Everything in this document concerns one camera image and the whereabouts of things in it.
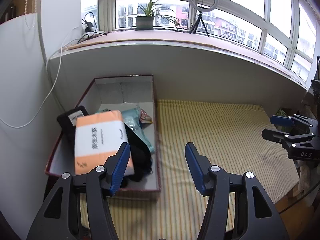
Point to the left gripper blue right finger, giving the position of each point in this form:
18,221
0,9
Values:
199,166

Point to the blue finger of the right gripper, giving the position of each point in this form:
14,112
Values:
282,121

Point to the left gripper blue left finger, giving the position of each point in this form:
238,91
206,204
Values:
115,167

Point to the black knitted cloth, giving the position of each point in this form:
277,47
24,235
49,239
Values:
140,155

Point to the orange white tissue pack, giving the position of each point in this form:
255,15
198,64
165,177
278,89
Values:
86,163

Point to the black knit hat with label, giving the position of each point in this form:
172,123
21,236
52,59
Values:
67,122

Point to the striped yellow mat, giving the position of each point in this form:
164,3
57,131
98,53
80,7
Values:
249,176

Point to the red white storage box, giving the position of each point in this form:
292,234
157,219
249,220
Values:
116,93

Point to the potted green plant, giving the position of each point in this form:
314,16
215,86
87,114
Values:
147,14

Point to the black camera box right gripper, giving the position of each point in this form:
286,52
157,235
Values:
315,84

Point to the white ring light tripod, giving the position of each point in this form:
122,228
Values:
198,5

